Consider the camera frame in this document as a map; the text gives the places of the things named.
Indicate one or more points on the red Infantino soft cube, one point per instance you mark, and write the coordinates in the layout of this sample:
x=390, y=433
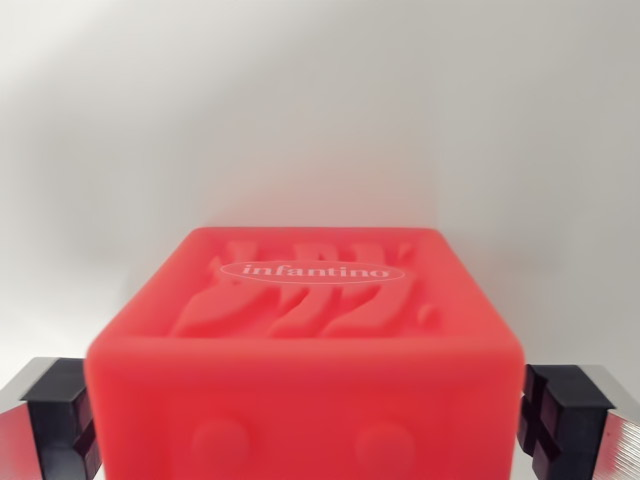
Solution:
x=305, y=370

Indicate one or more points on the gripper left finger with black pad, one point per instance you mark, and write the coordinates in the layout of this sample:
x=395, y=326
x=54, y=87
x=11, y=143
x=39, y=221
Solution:
x=45, y=425

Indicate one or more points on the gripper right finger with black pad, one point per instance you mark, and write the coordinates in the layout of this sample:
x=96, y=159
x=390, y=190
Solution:
x=580, y=425

